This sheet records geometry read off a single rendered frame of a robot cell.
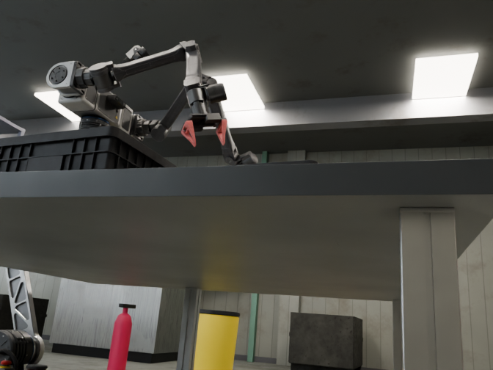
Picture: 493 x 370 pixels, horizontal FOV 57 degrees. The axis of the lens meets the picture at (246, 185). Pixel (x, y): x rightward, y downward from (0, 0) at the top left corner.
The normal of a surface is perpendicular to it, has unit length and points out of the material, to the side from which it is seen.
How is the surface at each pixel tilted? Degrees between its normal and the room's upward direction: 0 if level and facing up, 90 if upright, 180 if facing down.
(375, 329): 90
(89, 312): 90
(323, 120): 90
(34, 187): 90
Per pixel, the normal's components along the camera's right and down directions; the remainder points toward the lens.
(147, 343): -0.27, -0.30
